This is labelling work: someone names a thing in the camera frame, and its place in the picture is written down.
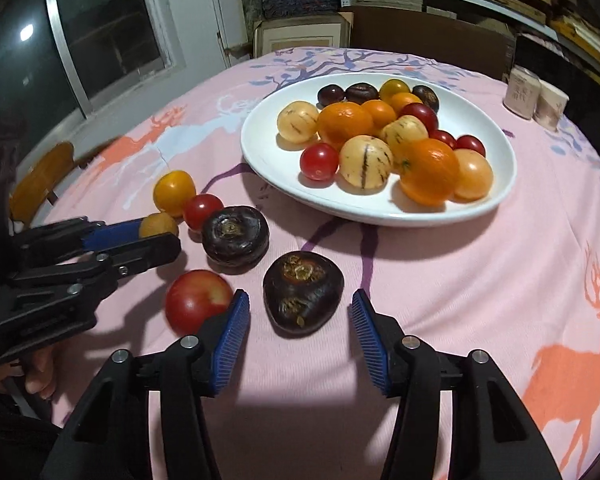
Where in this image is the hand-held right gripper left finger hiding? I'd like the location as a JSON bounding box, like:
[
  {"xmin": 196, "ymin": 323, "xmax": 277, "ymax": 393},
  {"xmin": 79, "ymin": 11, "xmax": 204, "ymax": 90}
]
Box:
[{"xmin": 40, "ymin": 288, "xmax": 251, "ymax": 480}]

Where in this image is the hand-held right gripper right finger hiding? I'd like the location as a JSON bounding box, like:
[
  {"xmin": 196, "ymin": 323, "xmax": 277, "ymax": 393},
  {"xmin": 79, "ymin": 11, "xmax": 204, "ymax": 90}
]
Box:
[{"xmin": 349, "ymin": 288, "xmax": 563, "ymax": 480}]

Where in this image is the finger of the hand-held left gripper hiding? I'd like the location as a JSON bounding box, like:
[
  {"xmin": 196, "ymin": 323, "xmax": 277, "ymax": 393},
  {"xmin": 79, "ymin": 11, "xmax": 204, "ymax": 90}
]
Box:
[
  {"xmin": 12, "ymin": 216, "xmax": 146, "ymax": 267},
  {"xmin": 10, "ymin": 233, "xmax": 182, "ymax": 297}
]

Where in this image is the small tan longan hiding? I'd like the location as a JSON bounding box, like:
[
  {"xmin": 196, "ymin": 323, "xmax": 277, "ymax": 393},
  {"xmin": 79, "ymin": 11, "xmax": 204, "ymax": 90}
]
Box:
[{"xmin": 138, "ymin": 212, "xmax": 179, "ymax": 239}]

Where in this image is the large red plum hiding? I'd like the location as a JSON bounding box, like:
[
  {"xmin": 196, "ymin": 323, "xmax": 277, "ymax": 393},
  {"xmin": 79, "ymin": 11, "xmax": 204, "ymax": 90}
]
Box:
[{"xmin": 164, "ymin": 269, "xmax": 235, "ymax": 337}]

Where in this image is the dark water chestnut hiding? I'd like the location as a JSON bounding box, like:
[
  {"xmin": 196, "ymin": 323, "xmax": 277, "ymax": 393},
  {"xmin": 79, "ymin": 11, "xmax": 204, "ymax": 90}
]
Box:
[
  {"xmin": 412, "ymin": 85, "xmax": 440, "ymax": 113},
  {"xmin": 201, "ymin": 205, "xmax": 270, "ymax": 271},
  {"xmin": 344, "ymin": 82, "xmax": 380, "ymax": 104},
  {"xmin": 262, "ymin": 251, "xmax": 345, "ymax": 337}
]

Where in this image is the large yellow pepino melon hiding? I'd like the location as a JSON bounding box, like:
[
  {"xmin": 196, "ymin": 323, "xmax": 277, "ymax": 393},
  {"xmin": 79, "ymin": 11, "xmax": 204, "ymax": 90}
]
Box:
[{"xmin": 338, "ymin": 135, "xmax": 394, "ymax": 194}]

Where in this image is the large orange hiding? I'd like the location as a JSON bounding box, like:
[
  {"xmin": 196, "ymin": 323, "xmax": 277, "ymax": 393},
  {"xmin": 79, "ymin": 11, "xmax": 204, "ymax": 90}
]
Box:
[{"xmin": 316, "ymin": 102, "xmax": 374, "ymax": 151}]

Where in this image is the small dark purple fruit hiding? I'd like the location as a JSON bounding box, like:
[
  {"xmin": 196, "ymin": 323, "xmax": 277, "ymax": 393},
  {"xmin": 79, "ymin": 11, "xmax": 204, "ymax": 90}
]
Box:
[{"xmin": 317, "ymin": 85, "xmax": 344, "ymax": 107}]

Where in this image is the small mandarin orange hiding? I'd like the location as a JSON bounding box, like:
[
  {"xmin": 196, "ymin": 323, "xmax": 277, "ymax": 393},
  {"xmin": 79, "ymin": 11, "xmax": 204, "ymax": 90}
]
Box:
[{"xmin": 389, "ymin": 92, "xmax": 423, "ymax": 113}]

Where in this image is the white oval plate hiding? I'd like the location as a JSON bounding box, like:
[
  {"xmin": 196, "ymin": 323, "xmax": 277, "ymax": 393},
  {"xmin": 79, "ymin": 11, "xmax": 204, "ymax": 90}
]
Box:
[{"xmin": 240, "ymin": 72, "xmax": 518, "ymax": 227}]

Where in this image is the small yellow tomato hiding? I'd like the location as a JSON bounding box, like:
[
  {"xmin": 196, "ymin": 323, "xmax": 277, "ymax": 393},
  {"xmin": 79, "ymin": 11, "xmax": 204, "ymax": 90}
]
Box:
[{"xmin": 378, "ymin": 78, "xmax": 412, "ymax": 102}]

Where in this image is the person's left forearm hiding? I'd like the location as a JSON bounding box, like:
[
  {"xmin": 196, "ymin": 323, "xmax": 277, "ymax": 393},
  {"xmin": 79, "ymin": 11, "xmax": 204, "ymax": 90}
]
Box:
[{"xmin": 0, "ymin": 385, "xmax": 66, "ymax": 480}]

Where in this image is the person's left hand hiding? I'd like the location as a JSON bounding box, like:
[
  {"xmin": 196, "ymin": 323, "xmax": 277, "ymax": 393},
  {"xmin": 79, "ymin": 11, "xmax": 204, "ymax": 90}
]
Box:
[{"xmin": 0, "ymin": 347, "xmax": 59, "ymax": 401}]

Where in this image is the yellow orange tomato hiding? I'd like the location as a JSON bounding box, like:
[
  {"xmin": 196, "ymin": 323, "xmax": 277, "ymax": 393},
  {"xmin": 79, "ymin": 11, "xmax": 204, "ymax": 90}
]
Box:
[{"xmin": 153, "ymin": 170, "xmax": 197, "ymax": 216}]

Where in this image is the carved wooden chair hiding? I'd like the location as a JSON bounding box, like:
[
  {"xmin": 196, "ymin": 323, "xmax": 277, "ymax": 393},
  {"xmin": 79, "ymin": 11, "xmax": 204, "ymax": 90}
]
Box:
[{"xmin": 9, "ymin": 141, "xmax": 106, "ymax": 226}]

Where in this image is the pink deer print tablecloth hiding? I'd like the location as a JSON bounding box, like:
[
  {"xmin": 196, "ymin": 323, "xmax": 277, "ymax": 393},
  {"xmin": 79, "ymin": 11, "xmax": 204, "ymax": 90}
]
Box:
[{"xmin": 27, "ymin": 46, "xmax": 600, "ymax": 480}]

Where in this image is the orange with green stem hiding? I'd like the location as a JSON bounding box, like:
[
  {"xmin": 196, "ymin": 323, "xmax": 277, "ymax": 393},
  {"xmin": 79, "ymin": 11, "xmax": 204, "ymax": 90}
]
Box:
[{"xmin": 398, "ymin": 138, "xmax": 461, "ymax": 206}]

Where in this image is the white framed window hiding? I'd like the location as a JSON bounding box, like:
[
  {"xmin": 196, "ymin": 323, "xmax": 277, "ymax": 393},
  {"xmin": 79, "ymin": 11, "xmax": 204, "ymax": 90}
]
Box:
[{"xmin": 0, "ymin": 0, "xmax": 188, "ymax": 176}]

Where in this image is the small red cherry tomato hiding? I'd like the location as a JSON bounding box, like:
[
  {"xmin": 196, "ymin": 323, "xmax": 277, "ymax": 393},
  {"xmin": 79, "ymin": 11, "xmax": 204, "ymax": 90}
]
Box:
[{"xmin": 454, "ymin": 134, "xmax": 487, "ymax": 158}]

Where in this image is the white panel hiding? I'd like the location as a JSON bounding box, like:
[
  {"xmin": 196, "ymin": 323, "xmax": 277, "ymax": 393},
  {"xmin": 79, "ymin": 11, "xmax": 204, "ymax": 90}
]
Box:
[{"xmin": 167, "ymin": 0, "xmax": 251, "ymax": 71}]

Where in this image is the flat cardboard box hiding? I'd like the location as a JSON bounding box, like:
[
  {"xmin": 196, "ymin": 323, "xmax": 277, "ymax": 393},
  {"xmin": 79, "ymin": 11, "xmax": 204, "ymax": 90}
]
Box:
[{"xmin": 252, "ymin": 10, "xmax": 353, "ymax": 61}]

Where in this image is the small beige can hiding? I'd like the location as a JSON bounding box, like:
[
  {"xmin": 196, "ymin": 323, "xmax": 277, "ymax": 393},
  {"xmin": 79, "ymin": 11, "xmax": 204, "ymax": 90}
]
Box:
[{"xmin": 502, "ymin": 65, "xmax": 541, "ymax": 121}]

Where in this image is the pink paper cup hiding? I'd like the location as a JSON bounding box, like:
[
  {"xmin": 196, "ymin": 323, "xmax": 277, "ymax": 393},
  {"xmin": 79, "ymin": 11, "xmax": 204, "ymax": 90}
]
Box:
[{"xmin": 532, "ymin": 80, "xmax": 570, "ymax": 132}]

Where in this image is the brown chair back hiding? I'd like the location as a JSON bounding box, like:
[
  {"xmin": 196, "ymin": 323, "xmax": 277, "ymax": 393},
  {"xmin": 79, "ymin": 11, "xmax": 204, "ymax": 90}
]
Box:
[{"xmin": 350, "ymin": 6, "xmax": 516, "ymax": 81}]

